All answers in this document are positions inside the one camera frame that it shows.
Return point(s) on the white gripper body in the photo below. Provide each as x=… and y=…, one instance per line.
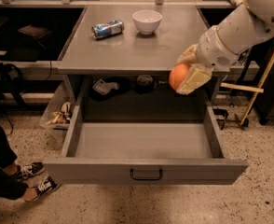
x=213, y=49

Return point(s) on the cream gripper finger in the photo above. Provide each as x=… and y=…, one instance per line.
x=189, y=56
x=197, y=76

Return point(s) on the orange fruit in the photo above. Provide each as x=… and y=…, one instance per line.
x=177, y=75

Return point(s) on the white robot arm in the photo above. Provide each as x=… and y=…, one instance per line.
x=251, y=23

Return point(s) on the grey open top drawer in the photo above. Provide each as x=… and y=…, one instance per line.
x=189, y=153

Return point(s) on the black tape roll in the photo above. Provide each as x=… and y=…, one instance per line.
x=144, y=84

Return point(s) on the white ceramic bowl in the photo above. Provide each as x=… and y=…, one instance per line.
x=146, y=21

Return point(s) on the grey cabinet table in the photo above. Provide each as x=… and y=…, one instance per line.
x=129, y=55

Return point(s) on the blue crushed soda can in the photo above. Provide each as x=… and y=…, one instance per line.
x=110, y=28

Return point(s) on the white paper packet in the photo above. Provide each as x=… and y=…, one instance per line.
x=104, y=88

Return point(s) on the clear plastic bin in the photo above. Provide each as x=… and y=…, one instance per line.
x=56, y=117

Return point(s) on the dark notebook on shelf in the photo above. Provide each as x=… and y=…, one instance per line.
x=34, y=32

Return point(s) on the black sneaker near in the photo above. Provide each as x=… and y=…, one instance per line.
x=46, y=186

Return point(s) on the black sneaker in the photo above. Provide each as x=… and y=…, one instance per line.
x=28, y=171
x=46, y=186

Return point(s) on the black sneaker far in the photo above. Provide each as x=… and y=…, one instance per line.
x=28, y=171

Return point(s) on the person's legs black trousers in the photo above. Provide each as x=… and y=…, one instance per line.
x=9, y=187

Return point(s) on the wooden stick frame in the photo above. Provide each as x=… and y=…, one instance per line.
x=255, y=90

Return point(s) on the black drawer handle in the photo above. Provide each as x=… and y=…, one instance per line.
x=143, y=175

